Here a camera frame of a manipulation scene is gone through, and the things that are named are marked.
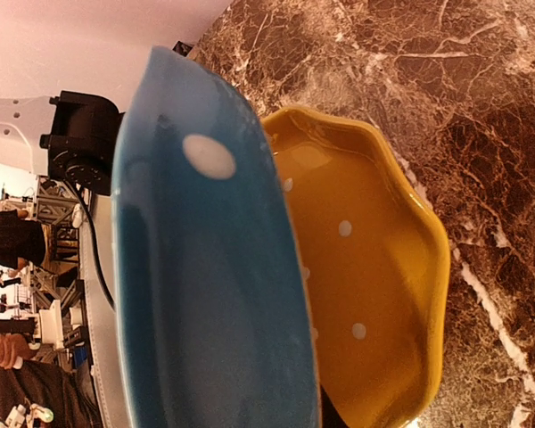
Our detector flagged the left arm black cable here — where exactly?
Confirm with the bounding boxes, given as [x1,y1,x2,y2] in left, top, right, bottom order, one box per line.
[73,182,117,311]

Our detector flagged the blue dotted plate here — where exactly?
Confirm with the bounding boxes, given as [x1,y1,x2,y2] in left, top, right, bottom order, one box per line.
[111,47,321,427]

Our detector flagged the person in black shirt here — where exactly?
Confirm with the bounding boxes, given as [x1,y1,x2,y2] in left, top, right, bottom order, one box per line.
[0,210,46,270]

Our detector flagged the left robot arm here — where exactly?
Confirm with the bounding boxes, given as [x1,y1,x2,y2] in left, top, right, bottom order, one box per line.
[0,91,124,196]

